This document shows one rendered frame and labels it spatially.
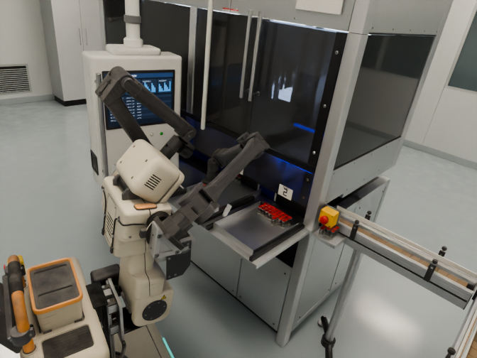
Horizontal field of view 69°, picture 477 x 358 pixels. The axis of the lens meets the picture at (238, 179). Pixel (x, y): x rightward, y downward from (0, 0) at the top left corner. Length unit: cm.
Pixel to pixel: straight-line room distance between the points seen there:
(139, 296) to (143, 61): 118
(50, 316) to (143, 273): 33
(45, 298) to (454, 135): 574
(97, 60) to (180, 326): 162
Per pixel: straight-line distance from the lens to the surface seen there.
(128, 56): 196
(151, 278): 141
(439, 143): 626
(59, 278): 146
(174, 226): 111
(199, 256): 259
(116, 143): 205
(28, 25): 653
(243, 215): 180
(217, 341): 235
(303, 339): 247
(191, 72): 214
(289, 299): 210
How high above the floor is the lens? 187
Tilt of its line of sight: 28 degrees down
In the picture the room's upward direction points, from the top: 7 degrees clockwise
